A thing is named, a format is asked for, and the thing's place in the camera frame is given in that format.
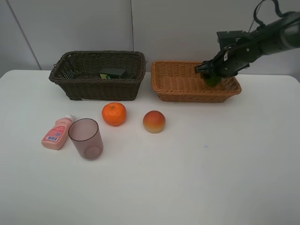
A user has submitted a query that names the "green lime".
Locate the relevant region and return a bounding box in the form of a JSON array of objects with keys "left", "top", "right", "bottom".
[{"left": 202, "top": 74, "right": 222, "bottom": 87}]

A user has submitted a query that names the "translucent purple plastic cup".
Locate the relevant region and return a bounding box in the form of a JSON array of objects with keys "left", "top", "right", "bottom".
[{"left": 68, "top": 118, "right": 104, "bottom": 160}]

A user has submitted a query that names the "dark green pump bottle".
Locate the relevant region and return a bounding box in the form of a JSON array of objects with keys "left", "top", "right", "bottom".
[{"left": 99, "top": 68, "right": 136, "bottom": 80}]

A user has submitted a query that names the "pink lotion bottle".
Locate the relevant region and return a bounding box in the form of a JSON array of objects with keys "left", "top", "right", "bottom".
[{"left": 41, "top": 115, "right": 75, "bottom": 150}]

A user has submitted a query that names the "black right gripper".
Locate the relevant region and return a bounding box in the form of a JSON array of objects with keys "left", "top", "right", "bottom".
[{"left": 195, "top": 42, "right": 260, "bottom": 76}]

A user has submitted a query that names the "light orange wicker basket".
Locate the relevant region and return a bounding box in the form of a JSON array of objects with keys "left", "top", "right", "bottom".
[{"left": 151, "top": 60, "right": 242, "bottom": 103}]

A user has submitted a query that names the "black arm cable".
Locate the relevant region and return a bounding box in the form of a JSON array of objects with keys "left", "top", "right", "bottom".
[{"left": 252, "top": 0, "right": 289, "bottom": 29}]

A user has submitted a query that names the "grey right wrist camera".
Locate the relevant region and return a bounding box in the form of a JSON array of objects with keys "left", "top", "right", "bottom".
[{"left": 217, "top": 30, "right": 246, "bottom": 50}]

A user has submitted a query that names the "orange mandarin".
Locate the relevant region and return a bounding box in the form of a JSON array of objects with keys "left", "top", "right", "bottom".
[{"left": 102, "top": 102, "right": 127, "bottom": 126}]

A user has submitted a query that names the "dark brown wicker basket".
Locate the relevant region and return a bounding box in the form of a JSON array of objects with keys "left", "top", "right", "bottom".
[{"left": 49, "top": 51, "right": 146, "bottom": 101}]

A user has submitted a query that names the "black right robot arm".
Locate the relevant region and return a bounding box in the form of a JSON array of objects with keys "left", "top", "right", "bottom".
[{"left": 195, "top": 12, "right": 300, "bottom": 79}]

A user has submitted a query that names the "red yellow peach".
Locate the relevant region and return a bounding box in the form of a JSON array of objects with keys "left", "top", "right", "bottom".
[{"left": 143, "top": 111, "right": 166, "bottom": 134}]

